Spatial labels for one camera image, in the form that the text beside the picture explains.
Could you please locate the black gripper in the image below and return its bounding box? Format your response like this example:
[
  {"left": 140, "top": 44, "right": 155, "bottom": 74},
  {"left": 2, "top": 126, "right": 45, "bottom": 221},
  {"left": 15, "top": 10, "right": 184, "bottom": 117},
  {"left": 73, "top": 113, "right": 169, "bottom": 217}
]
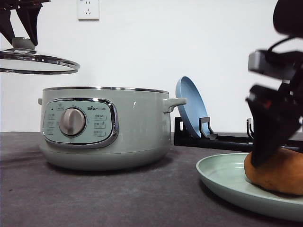
[
  {"left": 246, "top": 69, "right": 303, "bottom": 168},
  {"left": 0, "top": 0, "right": 51, "bottom": 46}
]

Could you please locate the glass lid with green knob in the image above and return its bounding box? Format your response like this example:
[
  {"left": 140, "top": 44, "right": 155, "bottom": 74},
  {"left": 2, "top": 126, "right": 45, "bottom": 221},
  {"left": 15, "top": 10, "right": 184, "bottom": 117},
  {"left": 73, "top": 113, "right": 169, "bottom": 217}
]
[{"left": 0, "top": 37, "right": 80, "bottom": 74}]

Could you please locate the brown potato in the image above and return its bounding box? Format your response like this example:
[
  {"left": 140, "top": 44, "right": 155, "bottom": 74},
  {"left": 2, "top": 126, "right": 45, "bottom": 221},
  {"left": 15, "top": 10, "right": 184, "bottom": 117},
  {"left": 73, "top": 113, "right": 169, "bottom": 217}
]
[{"left": 244, "top": 148, "right": 303, "bottom": 195}]

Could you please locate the green plate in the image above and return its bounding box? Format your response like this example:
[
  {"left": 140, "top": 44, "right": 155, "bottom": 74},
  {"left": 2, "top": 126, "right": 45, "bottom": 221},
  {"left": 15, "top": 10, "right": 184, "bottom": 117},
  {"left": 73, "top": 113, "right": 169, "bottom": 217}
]
[{"left": 196, "top": 153, "right": 303, "bottom": 222}]

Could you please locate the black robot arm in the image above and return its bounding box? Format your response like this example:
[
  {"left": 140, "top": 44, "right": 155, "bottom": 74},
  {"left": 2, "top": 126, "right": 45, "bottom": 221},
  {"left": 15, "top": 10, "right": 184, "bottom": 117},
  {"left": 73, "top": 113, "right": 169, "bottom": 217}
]
[{"left": 246, "top": 0, "right": 303, "bottom": 167}]

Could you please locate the black plate rack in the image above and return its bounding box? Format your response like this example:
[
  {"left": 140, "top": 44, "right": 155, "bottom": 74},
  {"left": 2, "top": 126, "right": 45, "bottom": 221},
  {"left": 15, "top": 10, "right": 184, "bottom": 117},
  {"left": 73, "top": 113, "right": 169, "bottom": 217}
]
[{"left": 174, "top": 117, "right": 303, "bottom": 153}]

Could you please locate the blue plate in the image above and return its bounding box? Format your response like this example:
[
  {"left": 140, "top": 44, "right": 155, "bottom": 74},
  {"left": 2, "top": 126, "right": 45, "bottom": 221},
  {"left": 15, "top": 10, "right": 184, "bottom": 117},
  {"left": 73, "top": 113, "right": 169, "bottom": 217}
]
[{"left": 175, "top": 76, "right": 209, "bottom": 138}]

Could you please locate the green electric steamer pot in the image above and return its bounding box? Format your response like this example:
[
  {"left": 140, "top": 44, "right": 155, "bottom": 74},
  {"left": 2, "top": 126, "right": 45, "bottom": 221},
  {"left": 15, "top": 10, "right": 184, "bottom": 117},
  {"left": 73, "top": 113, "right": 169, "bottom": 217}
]
[{"left": 38, "top": 86, "right": 187, "bottom": 172}]

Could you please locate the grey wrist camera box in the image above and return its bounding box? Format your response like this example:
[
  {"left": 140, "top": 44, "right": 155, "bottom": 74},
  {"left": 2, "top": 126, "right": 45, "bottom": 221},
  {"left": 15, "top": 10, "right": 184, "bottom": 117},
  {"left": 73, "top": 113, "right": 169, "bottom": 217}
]
[{"left": 248, "top": 50, "right": 302, "bottom": 81}]

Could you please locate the white wall socket left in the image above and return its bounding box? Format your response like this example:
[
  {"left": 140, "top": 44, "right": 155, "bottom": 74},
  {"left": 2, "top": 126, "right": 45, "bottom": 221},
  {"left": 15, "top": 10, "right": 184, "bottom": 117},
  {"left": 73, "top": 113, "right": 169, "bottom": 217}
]
[{"left": 78, "top": 0, "right": 100, "bottom": 21}]

